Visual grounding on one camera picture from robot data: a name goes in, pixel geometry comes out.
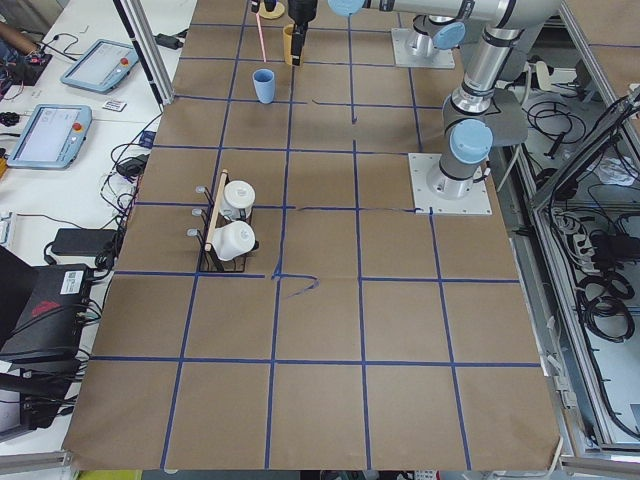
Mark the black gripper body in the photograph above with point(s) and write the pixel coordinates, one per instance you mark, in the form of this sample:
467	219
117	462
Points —
270	4
301	11

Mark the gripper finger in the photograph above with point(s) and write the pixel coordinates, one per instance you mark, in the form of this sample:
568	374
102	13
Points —
297	44

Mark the pink chopstick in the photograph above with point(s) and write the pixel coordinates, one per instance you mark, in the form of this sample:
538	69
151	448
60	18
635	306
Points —
261	37

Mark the blue plastic cup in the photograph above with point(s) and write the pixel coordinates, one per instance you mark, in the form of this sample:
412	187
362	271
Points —
265	85

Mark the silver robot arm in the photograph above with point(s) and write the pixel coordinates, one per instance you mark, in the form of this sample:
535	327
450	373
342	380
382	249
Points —
469	139
445	32

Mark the bamboo chopstick holder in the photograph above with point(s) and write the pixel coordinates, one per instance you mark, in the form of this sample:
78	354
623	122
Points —
287	37

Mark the small black power brick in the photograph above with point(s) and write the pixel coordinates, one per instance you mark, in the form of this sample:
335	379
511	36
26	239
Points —
168	41

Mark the white mug far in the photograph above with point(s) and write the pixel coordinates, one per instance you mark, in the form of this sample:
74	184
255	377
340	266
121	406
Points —
238	200

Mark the white mug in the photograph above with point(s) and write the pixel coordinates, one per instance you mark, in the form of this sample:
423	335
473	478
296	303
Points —
233	240
238	200

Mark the teach pendant far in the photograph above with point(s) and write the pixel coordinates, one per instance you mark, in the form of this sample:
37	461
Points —
102	67

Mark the teach pendant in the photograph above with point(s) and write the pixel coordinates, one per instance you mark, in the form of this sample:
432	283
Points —
102	67
52	137

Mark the white mug near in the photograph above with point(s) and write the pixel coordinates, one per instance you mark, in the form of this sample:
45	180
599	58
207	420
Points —
233	240

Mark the teach pendant near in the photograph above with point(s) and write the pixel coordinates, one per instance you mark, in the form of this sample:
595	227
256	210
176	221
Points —
52	137

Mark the black power adapter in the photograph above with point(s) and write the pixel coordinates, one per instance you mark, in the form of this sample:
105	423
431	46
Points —
82	242

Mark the black computer box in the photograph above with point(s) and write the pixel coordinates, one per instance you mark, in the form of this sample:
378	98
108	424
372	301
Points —
40	308

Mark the aluminium frame post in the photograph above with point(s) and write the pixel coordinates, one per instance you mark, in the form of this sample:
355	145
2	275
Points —
134	20

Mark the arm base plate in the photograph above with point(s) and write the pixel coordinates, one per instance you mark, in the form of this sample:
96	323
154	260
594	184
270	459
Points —
415	50
435	193

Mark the black wire mug rack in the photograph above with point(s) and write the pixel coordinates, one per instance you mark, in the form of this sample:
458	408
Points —
211	219

